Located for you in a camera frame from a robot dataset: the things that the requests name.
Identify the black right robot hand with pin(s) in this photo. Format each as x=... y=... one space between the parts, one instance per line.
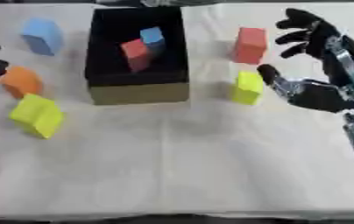
x=318 y=93

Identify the black open cardboard box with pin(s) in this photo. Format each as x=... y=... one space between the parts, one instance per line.
x=136 y=55

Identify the orange rounded block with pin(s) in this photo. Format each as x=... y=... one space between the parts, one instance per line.
x=21 y=81

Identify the large light blue block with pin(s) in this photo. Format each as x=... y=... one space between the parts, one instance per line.
x=42 y=36

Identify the large yellow-green block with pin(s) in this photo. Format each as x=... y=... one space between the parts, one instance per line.
x=37 y=116

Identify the small yellow-green block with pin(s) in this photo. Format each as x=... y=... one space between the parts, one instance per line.
x=247 y=88

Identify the tall red block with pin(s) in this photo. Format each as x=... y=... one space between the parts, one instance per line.
x=249 y=45

